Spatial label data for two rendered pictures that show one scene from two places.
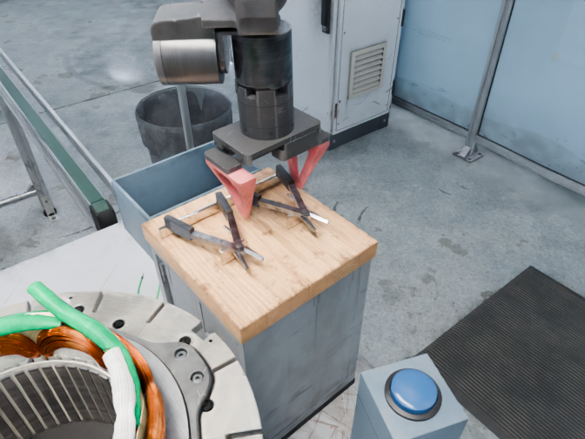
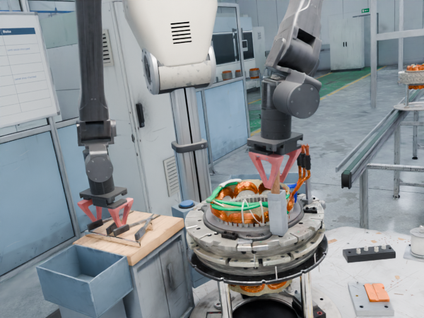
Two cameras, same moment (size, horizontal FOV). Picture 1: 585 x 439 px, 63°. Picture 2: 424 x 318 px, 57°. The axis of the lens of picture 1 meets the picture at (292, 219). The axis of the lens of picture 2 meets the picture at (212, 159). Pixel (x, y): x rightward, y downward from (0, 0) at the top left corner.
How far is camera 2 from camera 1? 1.06 m
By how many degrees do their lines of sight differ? 93
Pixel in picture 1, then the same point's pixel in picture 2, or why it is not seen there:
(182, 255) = (150, 239)
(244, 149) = (122, 189)
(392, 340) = not seen: outside the picture
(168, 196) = (72, 299)
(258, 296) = (166, 219)
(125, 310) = (193, 221)
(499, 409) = not seen: outside the picture
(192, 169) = (55, 282)
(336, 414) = not seen: hidden behind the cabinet
